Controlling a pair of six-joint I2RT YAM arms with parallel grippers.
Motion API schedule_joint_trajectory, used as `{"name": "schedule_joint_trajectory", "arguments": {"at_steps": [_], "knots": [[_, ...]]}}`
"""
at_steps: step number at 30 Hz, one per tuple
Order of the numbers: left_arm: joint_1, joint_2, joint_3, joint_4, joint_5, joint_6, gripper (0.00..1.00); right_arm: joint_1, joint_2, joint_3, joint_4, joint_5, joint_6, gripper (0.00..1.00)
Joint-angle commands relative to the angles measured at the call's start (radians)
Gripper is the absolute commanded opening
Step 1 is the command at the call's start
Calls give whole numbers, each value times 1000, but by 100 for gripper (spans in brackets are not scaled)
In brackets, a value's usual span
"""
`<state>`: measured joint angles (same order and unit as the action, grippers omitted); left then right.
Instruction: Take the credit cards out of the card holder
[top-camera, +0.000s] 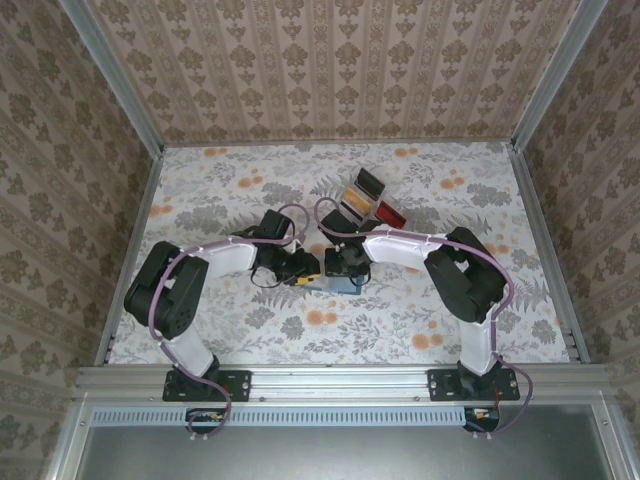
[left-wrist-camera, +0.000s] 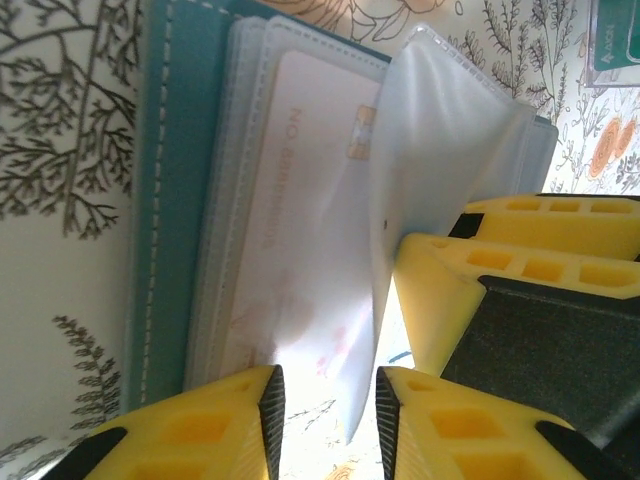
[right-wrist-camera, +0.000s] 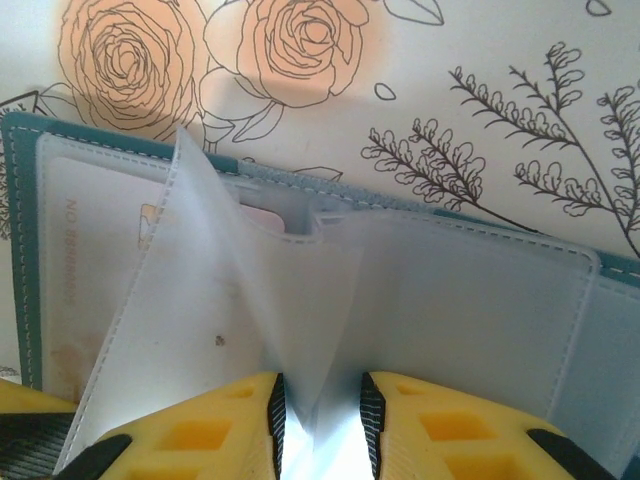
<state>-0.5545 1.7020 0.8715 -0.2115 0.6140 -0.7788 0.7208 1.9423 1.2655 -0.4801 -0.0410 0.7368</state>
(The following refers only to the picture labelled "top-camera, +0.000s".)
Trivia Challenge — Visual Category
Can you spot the aluminium mounting rail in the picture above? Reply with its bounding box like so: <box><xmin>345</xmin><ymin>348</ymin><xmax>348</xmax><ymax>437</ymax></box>
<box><xmin>74</xmin><ymin>363</ymin><xmax>609</xmax><ymax>402</ymax></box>

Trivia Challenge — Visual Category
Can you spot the aluminium frame post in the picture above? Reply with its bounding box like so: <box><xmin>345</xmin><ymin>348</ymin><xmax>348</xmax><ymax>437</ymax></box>
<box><xmin>57</xmin><ymin>0</ymin><xmax>166</xmax><ymax>156</ymax></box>
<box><xmin>509</xmin><ymin>0</ymin><xmax>609</xmax><ymax>151</ymax></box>

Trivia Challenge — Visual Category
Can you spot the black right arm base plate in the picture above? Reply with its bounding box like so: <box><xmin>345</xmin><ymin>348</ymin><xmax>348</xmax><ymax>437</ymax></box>
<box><xmin>427</xmin><ymin>368</ymin><xmax>520</xmax><ymax>403</ymax></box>

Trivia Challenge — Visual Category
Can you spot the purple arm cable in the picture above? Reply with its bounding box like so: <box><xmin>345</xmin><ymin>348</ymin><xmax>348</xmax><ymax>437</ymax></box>
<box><xmin>312</xmin><ymin>197</ymin><xmax>534</xmax><ymax>441</ymax></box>
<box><xmin>149</xmin><ymin>202</ymin><xmax>311</xmax><ymax>444</ymax></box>

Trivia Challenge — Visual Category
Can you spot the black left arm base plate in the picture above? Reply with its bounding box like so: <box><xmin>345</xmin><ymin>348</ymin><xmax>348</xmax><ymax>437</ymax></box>
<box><xmin>162</xmin><ymin>368</ymin><xmax>251</xmax><ymax>403</ymax></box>

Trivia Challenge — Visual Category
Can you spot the teal leather card holder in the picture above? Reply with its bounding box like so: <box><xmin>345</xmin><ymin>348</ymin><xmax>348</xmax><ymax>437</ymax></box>
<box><xmin>302</xmin><ymin>274</ymin><xmax>362</xmax><ymax>297</ymax></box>

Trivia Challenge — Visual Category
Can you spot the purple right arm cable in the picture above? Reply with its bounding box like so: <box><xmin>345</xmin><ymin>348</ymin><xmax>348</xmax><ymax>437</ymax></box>
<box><xmin>312</xmin><ymin>197</ymin><xmax>534</xmax><ymax>441</ymax></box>

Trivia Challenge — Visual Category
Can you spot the floral table cover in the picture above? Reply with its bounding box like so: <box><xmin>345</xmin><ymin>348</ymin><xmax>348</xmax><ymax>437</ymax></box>
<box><xmin>107</xmin><ymin>141</ymin><xmax>584</xmax><ymax>366</ymax></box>

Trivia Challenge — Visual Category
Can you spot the clear acrylic card organizer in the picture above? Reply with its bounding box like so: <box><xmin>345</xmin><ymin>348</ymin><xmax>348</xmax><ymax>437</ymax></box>
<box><xmin>339</xmin><ymin>167</ymin><xmax>409</xmax><ymax>231</ymax></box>

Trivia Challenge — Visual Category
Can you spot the red card stack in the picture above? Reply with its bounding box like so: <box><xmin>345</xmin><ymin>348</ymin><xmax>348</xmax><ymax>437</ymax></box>
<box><xmin>374</xmin><ymin>202</ymin><xmax>407</xmax><ymax>229</ymax></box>

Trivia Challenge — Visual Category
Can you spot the black power connector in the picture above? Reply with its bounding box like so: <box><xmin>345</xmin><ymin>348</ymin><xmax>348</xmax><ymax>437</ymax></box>
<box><xmin>463</xmin><ymin>405</ymin><xmax>501</xmax><ymax>434</ymax></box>
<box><xmin>185</xmin><ymin>407</ymin><xmax>226</xmax><ymax>434</ymax></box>

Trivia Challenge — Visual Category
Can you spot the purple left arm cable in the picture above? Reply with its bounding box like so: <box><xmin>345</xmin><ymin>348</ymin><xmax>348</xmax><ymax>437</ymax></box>
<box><xmin>149</xmin><ymin>202</ymin><xmax>311</xmax><ymax>444</ymax></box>

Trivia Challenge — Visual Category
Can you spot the grey slotted cable duct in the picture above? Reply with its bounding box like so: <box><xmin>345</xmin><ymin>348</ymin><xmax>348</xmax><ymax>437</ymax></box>
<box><xmin>92</xmin><ymin>405</ymin><xmax>465</xmax><ymax>428</ymax></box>

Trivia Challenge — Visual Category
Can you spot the aluminium table side rail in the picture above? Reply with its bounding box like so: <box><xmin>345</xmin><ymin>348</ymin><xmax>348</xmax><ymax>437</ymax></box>
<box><xmin>507</xmin><ymin>142</ymin><xmax>594</xmax><ymax>366</ymax></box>
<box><xmin>94</xmin><ymin>147</ymin><xmax>166</xmax><ymax>366</ymax></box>

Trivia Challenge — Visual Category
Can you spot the black card stack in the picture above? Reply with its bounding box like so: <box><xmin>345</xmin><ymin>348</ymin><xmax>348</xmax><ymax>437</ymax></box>
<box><xmin>357</xmin><ymin>168</ymin><xmax>386</xmax><ymax>201</ymax></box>

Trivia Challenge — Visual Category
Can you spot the grey metal panel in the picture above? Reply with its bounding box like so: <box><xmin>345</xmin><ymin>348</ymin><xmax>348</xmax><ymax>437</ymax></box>
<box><xmin>47</xmin><ymin>402</ymin><xmax>640</xmax><ymax>480</ymax></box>

